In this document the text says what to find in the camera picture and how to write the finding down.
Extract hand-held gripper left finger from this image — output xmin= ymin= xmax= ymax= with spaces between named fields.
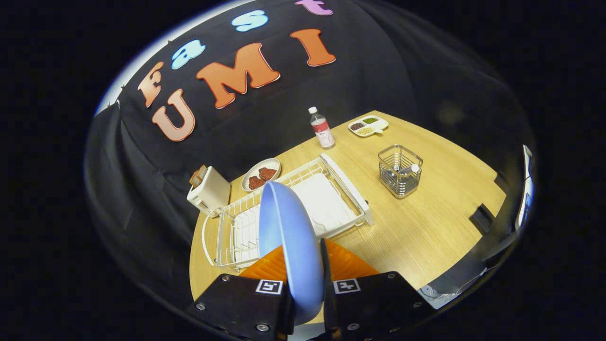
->
xmin=186 ymin=244 xmax=295 ymax=341

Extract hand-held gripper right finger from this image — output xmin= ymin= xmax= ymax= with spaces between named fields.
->
xmin=321 ymin=238 xmax=434 ymax=341

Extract blue plate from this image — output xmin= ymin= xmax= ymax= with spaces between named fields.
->
xmin=258 ymin=181 xmax=325 ymax=325

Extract white wire dish rack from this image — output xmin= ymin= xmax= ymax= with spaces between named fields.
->
xmin=202 ymin=153 xmax=374 ymax=269

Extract metal wire basket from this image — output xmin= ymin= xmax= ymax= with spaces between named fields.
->
xmin=378 ymin=144 xmax=424 ymax=199

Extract small beige plate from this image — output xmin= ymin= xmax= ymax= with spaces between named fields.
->
xmin=242 ymin=158 xmax=282 ymax=191

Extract white divided snack dish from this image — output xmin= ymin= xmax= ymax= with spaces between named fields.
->
xmin=348 ymin=115 xmax=389 ymax=138

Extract white toaster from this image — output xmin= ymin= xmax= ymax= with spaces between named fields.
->
xmin=187 ymin=166 xmax=232 ymax=217

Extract toast slices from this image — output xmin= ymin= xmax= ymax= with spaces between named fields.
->
xmin=190 ymin=164 xmax=208 ymax=187

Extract clear water bottle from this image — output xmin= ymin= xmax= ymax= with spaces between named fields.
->
xmin=309 ymin=107 xmax=336 ymax=149

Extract white panel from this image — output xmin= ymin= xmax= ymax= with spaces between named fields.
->
xmin=516 ymin=144 xmax=535 ymax=228

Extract black backdrop cloth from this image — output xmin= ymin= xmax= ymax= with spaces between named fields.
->
xmin=85 ymin=0 xmax=535 ymax=304

